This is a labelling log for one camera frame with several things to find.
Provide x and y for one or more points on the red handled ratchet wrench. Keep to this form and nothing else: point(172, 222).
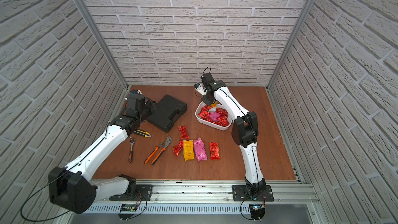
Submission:
point(131, 151)

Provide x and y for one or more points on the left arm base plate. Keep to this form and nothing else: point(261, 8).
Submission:
point(134, 192)

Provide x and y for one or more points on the left controller board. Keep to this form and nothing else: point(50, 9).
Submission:
point(128, 211)

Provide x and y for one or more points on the aluminium corner post left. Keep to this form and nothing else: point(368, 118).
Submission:
point(88, 18)

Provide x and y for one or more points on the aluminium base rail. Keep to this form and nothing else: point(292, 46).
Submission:
point(215, 197)

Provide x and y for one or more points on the pink foil tea bag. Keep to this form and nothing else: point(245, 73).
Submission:
point(199, 149)

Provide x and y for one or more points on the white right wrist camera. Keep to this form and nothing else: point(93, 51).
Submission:
point(200, 90)

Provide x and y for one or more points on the aluminium corner post right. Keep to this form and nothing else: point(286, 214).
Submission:
point(295, 32)

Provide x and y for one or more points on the orange handled pliers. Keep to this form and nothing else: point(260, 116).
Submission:
point(158, 151)

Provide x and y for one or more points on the right controller board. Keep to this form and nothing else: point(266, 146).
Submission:
point(257, 211)

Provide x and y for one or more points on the controller board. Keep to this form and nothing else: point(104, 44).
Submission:
point(128, 211)
point(257, 211)

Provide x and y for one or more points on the red tea bag box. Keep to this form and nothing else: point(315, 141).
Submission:
point(214, 150)
point(222, 119)

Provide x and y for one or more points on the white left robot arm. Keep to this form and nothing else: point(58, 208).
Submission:
point(72, 186)

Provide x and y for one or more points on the white plastic storage box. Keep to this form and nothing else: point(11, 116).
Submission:
point(213, 125)

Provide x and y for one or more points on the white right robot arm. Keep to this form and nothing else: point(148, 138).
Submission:
point(244, 129)

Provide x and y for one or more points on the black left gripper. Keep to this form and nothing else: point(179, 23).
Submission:
point(149, 106)

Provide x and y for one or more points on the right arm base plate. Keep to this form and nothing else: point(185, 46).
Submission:
point(243, 192)

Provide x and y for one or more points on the black plastic tool case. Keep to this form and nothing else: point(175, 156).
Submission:
point(169, 110)

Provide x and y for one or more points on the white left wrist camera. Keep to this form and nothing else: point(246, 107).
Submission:
point(133, 92)

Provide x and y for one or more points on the red foil tea bag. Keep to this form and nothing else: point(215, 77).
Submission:
point(178, 148)

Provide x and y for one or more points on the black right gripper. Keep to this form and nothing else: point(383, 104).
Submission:
point(207, 101)

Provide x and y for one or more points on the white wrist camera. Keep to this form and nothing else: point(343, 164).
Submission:
point(133, 92)
point(200, 90)

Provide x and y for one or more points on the aluminium corner post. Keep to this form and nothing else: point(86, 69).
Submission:
point(295, 32)
point(88, 18)

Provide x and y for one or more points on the yellow foil tea bag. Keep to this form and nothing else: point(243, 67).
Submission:
point(188, 150)

